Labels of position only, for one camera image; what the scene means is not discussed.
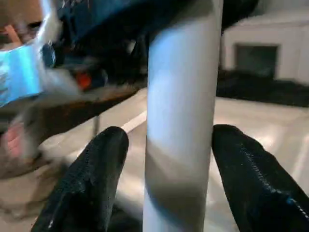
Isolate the white plastic table top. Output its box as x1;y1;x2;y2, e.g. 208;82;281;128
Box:
0;87;309;232

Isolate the white plastic table leg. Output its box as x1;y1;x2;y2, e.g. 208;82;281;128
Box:
142;0;224;232

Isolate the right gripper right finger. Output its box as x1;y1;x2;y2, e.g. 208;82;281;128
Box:
211;124;309;232

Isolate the white glass-door cabinet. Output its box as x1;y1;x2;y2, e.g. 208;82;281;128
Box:
220;10;309;87

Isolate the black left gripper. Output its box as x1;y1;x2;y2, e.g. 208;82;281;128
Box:
43;0;261;92

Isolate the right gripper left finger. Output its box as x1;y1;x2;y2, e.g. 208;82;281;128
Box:
30;127;130;232

